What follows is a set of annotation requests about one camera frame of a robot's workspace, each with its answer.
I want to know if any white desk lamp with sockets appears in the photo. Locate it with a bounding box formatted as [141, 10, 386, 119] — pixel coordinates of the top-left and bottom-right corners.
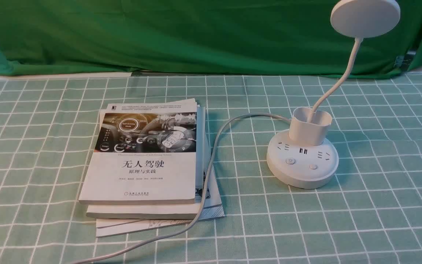
[266, 0, 401, 189]

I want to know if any white lamp power cable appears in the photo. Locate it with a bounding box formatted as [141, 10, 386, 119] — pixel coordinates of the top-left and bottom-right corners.
[70, 113, 292, 264]

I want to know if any green checkered tablecloth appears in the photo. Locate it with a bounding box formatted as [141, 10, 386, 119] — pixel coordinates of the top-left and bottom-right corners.
[0, 73, 422, 264]

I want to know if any top book with car cover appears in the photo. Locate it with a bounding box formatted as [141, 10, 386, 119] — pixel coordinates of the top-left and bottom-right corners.
[78, 98, 198, 205]

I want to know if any green backdrop cloth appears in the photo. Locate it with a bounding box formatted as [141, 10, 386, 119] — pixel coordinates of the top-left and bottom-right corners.
[0, 0, 422, 79]

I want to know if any bottom thin white booklet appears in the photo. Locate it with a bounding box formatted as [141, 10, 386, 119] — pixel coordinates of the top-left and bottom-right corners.
[96, 161, 225, 238]

